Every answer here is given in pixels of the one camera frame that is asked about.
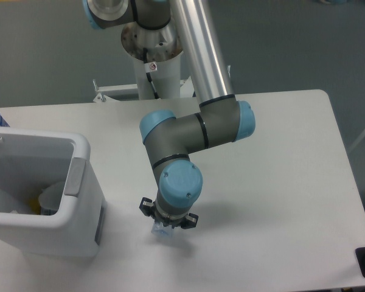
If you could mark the yellow trash in can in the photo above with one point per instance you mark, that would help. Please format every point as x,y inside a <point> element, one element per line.
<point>34,206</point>

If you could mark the white trash can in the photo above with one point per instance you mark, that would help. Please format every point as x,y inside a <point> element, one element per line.
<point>31,161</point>

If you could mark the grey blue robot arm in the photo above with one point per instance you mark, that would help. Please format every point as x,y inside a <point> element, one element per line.
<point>169,140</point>

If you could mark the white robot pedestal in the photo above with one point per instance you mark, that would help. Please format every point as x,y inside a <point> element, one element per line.
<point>156,57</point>

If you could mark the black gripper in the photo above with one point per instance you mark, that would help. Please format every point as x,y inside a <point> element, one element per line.
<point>151,209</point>

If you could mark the crushed clear plastic bottle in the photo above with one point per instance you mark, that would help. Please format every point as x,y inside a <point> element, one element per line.
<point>162,231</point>

